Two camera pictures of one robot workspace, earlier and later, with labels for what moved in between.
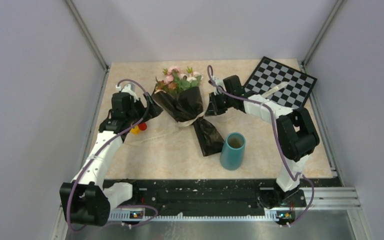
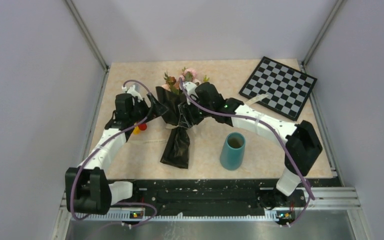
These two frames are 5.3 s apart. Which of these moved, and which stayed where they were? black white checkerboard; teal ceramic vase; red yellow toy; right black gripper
Moved: right black gripper
Stayed: teal ceramic vase; black white checkerboard; red yellow toy
